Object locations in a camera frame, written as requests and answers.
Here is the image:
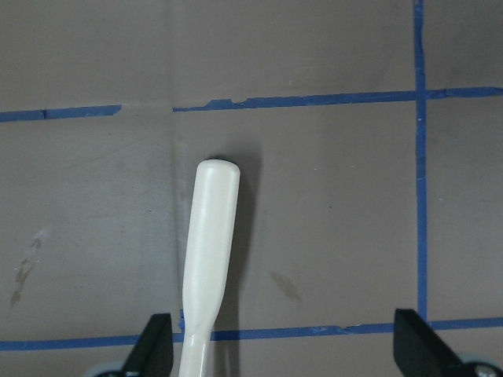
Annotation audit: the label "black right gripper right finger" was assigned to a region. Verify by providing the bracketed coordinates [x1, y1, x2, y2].
[393, 309, 466, 376]

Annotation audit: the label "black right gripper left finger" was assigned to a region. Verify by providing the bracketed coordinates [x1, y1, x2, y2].
[122, 313, 174, 377]

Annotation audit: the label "white brush black bristles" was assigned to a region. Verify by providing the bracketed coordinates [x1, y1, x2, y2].
[178, 159, 240, 376]

